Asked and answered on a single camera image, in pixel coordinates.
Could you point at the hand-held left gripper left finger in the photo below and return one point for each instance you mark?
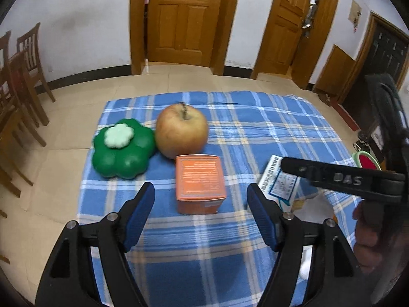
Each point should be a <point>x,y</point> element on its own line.
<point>140,212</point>

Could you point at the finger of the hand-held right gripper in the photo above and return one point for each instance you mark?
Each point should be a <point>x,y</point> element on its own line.
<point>338,177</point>

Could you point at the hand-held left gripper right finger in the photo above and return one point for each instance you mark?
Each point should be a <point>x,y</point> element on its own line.
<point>262,214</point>

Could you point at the blue and white paper packet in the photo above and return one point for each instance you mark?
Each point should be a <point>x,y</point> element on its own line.
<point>278,187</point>

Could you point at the orange cardboard box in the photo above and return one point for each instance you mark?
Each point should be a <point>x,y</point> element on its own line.
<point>199,179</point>

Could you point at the person's right hand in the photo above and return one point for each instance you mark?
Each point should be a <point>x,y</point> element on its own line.
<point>367,246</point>

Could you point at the red stool with green rim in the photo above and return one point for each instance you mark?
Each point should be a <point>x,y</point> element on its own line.
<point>367,161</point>

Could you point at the white crumpled paper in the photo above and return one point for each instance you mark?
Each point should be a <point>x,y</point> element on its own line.
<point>314,209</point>

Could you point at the green clover-shaped container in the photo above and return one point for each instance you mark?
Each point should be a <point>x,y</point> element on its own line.
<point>127,160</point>

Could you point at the red-yellow apple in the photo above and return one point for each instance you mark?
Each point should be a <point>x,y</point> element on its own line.
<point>180,131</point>

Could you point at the dark metal door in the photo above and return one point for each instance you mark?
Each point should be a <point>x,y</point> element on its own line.
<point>383,54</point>

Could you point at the blue plaid blanket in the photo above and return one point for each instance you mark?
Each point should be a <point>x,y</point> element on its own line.
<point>230,124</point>

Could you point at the wooden chair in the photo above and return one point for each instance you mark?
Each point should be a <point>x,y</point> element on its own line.
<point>32,57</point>
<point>22,96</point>
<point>8,140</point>

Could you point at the wooden panel door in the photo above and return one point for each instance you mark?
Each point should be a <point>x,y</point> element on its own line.
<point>284,28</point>
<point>185,19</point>

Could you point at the wooden wall panel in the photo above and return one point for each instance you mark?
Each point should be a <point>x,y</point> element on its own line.
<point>335,70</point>

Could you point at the wooden door frame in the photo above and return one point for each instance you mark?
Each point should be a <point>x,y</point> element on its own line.
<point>319,38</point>
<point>138,32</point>

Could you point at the beige wall paper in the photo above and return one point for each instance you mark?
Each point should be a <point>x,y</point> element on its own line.
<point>354,14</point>

